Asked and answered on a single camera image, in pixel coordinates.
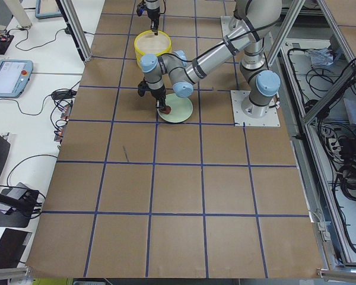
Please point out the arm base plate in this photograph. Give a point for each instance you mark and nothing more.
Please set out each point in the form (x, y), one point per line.
(247, 114)

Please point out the left teach pendant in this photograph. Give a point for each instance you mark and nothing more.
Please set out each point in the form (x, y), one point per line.
(14, 76)

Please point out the aluminium frame post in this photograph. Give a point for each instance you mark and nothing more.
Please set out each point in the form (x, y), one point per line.
(70, 16)

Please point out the brown bun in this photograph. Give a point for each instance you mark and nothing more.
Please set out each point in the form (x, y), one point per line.
(166, 110)

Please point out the light green plate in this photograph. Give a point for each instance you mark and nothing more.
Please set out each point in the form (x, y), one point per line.
(181, 109)

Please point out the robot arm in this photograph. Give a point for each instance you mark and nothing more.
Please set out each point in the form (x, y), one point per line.
(251, 22)
(152, 4)

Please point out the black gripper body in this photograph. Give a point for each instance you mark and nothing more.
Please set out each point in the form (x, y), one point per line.
(158, 94)
(153, 13)

